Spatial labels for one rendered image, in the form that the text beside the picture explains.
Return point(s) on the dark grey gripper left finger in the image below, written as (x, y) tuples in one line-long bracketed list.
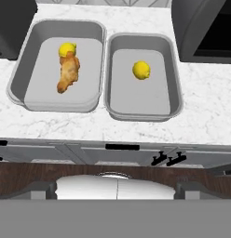
[(43, 189)]

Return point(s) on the yellow lemon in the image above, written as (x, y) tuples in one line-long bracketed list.
[(141, 70), (67, 49)]

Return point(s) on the large grey tupperware container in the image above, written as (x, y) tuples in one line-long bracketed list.
[(58, 93)]

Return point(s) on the dark grey countertop appliance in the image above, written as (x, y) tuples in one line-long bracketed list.
[(11, 28)]

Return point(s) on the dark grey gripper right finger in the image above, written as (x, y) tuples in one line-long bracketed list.
[(190, 189)]

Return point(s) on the white round object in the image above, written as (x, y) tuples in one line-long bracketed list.
[(114, 187)]

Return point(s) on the dark grey microwave oven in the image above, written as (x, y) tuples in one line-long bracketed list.
[(204, 31)]

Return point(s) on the grey drawer front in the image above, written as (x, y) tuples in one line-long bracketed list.
[(30, 152), (120, 155), (210, 155)]

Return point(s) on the golden brown chicken drumstick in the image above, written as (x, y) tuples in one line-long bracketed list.
[(69, 72)]

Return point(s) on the small grey tupperware container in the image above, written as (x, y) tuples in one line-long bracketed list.
[(139, 99)]

